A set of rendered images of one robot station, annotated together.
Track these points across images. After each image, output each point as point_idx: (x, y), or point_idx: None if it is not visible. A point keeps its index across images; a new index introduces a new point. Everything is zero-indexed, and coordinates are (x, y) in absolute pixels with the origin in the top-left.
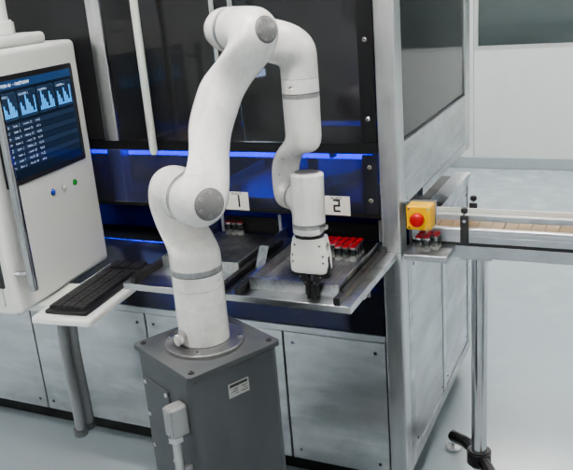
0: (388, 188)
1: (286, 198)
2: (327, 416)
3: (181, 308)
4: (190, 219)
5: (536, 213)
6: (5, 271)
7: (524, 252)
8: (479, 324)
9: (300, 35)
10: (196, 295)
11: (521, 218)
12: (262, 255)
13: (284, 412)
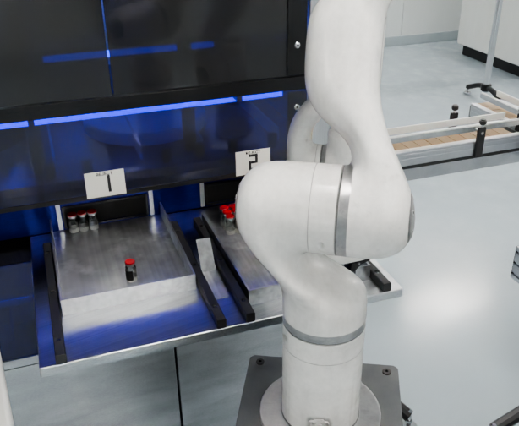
0: (318, 129)
1: None
2: (230, 406)
3: (328, 386)
4: (396, 249)
5: (412, 127)
6: None
7: (419, 169)
8: None
9: None
10: (355, 358)
11: (414, 135)
12: (206, 253)
13: (174, 425)
